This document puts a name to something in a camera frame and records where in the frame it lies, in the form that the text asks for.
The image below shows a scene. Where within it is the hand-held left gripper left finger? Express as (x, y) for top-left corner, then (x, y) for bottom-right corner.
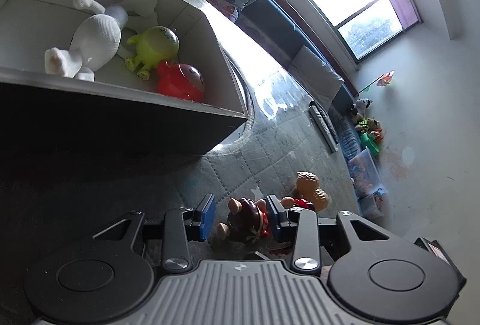
(92, 193), (217, 273)

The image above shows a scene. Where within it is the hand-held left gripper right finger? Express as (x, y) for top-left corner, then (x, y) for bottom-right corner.
(267, 195), (392, 275)

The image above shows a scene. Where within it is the dark brown monkey toy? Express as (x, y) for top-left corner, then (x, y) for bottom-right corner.
(217, 196), (316, 248)

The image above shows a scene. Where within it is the dark cardboard box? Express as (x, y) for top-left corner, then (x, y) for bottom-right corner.
(0, 0), (250, 160)

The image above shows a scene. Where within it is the red round toy figure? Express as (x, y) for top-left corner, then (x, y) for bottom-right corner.
(157, 60), (206, 101)

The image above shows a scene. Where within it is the green round toy figure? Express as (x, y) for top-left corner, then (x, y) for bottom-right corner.
(125, 26), (180, 80)

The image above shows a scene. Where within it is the white plush rabbit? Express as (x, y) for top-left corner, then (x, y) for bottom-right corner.
(44, 0), (157, 81)

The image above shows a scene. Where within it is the grey quilted desktop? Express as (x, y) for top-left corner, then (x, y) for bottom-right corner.
(0, 0), (361, 273)

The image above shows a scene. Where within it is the peanut-shaped toy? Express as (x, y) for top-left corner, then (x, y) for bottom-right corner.
(292, 172), (331, 213)

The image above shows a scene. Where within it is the small clear plastic box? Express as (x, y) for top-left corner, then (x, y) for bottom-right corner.
(358, 188), (388, 219)

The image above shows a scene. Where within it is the grey remote control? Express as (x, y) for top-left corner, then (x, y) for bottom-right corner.
(313, 104), (339, 144)
(308, 105), (338, 153)

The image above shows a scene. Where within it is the clear plastic storage box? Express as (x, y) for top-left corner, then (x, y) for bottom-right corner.
(348, 147), (380, 198)

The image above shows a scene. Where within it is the green toy bucket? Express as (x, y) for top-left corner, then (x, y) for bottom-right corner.
(361, 132), (382, 155)

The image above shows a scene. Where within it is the small plush toys heap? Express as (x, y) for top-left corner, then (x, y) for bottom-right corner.
(354, 117), (384, 135)

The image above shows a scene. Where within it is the black and white cow plush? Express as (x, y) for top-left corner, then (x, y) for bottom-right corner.
(352, 97), (374, 119)

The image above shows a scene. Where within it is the grey cushion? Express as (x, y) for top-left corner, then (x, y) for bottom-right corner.
(288, 45), (345, 101)

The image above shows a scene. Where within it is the dark object with red label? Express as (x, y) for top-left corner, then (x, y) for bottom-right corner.
(414, 237), (453, 266)

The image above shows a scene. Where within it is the colourful pinwheel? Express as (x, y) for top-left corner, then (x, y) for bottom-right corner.
(360, 70), (395, 93)

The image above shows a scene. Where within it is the blue sofa bench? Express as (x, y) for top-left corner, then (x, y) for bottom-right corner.
(133, 0), (376, 168)

